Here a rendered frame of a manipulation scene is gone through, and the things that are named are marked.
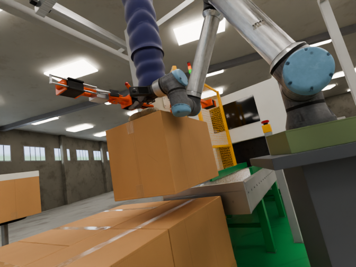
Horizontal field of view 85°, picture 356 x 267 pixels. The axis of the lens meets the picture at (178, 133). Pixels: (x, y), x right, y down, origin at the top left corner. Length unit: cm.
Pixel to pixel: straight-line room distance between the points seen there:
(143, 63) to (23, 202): 167
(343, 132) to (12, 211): 235
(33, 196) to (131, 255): 172
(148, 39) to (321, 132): 114
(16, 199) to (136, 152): 151
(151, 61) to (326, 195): 116
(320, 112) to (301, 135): 18
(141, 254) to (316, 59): 87
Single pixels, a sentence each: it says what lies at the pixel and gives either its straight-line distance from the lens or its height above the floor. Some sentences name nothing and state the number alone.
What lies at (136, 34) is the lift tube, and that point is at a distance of 150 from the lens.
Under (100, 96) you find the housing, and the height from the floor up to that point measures 117.
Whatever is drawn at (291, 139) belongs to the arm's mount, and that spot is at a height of 80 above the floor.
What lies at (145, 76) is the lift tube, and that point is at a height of 140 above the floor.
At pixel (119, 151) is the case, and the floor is 93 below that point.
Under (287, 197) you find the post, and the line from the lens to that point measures 195.
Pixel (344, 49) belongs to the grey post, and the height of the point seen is 214.
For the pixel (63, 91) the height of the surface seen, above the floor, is 117.
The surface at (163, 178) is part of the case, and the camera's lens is 93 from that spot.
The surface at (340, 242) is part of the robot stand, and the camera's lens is 96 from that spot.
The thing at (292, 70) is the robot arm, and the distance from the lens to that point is 79.
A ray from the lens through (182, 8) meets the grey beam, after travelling 369.
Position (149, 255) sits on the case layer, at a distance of 82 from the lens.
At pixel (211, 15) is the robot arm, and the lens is 116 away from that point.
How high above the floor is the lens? 78
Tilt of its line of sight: 10 degrees up
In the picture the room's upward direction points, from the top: 11 degrees counter-clockwise
